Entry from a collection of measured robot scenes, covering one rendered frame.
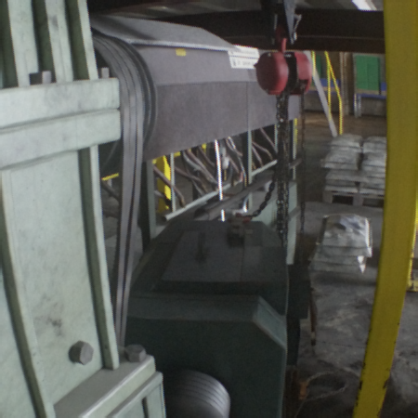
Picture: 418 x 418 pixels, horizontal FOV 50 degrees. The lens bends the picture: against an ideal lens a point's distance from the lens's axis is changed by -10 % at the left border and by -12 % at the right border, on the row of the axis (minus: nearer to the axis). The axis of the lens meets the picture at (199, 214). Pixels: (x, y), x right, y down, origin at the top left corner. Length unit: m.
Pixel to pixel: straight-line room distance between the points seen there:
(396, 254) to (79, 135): 1.02
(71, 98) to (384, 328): 1.18
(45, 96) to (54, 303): 0.30
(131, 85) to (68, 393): 0.52
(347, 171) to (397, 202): 3.87
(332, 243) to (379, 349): 1.99
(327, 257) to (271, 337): 2.49
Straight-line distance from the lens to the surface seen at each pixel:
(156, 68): 1.84
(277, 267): 1.21
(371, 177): 5.22
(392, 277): 1.47
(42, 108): 0.63
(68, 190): 0.72
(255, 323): 1.03
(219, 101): 2.30
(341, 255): 3.50
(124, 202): 0.82
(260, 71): 1.66
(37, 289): 0.69
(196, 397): 1.03
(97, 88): 0.71
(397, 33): 1.36
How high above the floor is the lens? 1.33
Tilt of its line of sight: 16 degrees down
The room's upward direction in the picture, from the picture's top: 2 degrees counter-clockwise
